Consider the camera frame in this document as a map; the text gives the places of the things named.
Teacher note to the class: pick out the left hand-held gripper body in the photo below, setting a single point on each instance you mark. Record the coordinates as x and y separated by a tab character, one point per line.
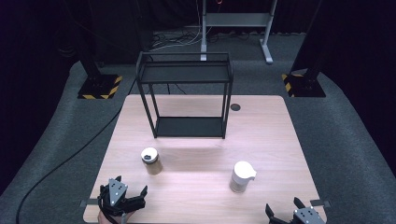
116	191

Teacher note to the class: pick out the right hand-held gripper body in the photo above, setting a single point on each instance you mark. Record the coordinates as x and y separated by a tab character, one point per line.
306	216

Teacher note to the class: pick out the glass jar with brown powder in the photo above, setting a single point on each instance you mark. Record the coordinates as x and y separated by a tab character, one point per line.
151	160

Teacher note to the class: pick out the white lidded spout jar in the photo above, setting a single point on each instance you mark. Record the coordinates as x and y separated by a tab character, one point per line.
242	175

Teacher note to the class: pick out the black metal two-tier rack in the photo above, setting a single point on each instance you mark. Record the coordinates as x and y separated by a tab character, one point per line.
188	127

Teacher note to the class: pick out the person's left hand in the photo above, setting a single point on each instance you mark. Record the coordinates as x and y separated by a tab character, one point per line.
106	219

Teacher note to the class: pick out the black stand base striped corners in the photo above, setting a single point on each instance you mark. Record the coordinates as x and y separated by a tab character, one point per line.
101	87
303	85

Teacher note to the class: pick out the grey table edge bracket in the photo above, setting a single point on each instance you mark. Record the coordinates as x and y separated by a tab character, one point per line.
320	203
87	203

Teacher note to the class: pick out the grey metal desk frame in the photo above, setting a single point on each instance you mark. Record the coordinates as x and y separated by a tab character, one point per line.
236	19

